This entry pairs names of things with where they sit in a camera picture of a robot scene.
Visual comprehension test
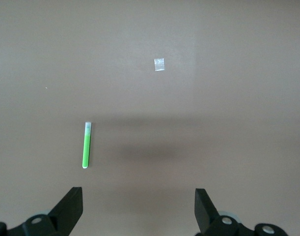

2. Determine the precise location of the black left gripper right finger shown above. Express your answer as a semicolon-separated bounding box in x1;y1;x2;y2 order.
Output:
194;188;258;236

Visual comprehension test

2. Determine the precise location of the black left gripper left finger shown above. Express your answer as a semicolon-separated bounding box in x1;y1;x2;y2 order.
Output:
6;186;84;236

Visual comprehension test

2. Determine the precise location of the green pen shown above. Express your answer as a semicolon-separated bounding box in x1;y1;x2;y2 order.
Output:
81;121;94;170

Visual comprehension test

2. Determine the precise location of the clear tape patch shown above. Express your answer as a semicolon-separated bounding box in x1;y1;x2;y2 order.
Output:
154;58;165;72

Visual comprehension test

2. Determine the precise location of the brown table cover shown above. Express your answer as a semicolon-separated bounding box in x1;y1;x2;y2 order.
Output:
0;0;300;236

